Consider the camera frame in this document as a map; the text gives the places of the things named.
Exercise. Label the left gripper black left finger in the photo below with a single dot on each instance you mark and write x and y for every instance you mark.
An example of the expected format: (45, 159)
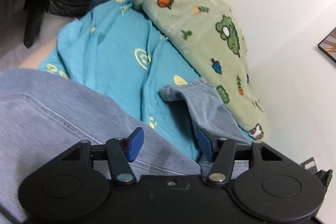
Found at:
(120, 152)

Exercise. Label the teal patterned bed sheet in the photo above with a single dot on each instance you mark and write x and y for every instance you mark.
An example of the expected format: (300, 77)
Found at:
(117, 51)

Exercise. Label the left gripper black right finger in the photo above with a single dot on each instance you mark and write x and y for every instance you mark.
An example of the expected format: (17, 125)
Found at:
(220, 152)

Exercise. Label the blue denim pants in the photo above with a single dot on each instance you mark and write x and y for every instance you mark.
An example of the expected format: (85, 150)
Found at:
(42, 115)

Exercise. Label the black trash bag bin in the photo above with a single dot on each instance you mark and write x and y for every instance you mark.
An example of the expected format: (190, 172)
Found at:
(68, 8)

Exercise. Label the green cartoon fleece blanket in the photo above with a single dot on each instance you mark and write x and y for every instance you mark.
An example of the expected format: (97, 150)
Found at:
(206, 34)

